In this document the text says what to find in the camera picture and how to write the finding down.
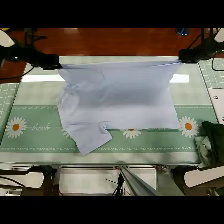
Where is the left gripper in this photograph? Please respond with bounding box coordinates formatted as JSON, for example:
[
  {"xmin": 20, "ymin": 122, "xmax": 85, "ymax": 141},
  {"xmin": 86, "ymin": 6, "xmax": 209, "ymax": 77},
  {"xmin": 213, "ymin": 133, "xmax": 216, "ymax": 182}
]
[{"xmin": 40, "ymin": 53, "xmax": 64, "ymax": 71}]

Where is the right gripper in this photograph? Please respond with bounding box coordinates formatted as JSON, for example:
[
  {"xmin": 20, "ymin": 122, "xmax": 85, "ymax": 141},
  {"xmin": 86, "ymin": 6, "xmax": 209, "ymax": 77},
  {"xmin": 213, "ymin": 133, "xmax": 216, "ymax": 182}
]
[{"xmin": 178, "ymin": 48, "xmax": 202, "ymax": 65}]

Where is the light blue shirt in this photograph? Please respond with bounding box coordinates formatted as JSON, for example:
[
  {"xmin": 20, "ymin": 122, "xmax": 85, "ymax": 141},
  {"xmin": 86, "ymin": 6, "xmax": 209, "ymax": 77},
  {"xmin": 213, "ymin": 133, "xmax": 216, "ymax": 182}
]
[{"xmin": 56, "ymin": 59, "xmax": 184, "ymax": 157}]

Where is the dark green garment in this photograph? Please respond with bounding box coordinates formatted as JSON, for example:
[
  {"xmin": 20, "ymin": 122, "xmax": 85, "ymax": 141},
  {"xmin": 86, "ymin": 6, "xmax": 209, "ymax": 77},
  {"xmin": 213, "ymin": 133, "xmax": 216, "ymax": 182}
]
[{"xmin": 199, "ymin": 120, "xmax": 224, "ymax": 168}]

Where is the black cable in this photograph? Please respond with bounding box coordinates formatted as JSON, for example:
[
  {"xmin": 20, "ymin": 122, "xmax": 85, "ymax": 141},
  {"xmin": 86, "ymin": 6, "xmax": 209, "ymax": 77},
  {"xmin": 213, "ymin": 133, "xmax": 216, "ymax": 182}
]
[
  {"xmin": 0, "ymin": 65, "xmax": 35, "ymax": 83},
  {"xmin": 211, "ymin": 49, "xmax": 224, "ymax": 72},
  {"xmin": 105, "ymin": 173, "xmax": 127, "ymax": 197}
]

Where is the silver frame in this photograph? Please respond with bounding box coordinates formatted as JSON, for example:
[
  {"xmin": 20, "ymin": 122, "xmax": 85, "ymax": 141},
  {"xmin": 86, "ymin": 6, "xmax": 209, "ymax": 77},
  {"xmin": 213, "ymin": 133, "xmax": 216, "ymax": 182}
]
[{"xmin": 0, "ymin": 59, "xmax": 224, "ymax": 197}]

